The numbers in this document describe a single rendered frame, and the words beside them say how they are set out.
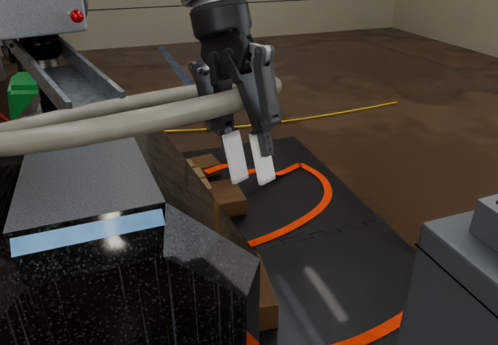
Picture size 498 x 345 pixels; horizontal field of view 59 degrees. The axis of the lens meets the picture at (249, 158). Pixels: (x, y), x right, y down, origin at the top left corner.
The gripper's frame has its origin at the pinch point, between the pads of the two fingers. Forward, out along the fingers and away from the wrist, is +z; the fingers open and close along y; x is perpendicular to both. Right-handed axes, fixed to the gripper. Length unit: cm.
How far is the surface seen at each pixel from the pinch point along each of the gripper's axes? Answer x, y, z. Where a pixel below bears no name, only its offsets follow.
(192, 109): 8.3, -0.4, -8.4
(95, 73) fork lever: -13, 55, -17
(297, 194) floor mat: -149, 108, 64
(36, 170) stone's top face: -2, 74, 3
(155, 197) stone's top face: -12.8, 42.9, 12.5
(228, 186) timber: -118, 129, 49
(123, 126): 15.4, 3.4, -8.2
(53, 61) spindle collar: -17, 81, -24
